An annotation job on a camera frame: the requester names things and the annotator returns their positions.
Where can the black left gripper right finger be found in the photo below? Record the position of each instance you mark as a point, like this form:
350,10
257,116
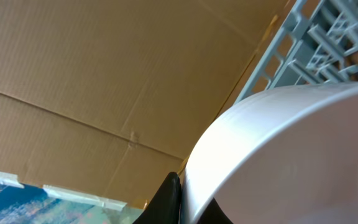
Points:
214,215

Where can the white plastic bowl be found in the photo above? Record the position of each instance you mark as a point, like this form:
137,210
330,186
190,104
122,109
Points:
286,155

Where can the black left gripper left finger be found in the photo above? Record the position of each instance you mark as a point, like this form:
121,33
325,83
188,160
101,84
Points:
164,208

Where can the brown cardboard panel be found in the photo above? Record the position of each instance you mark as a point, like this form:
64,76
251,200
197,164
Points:
109,96

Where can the grey plastic dish rack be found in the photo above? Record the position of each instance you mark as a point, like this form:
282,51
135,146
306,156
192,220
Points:
314,45

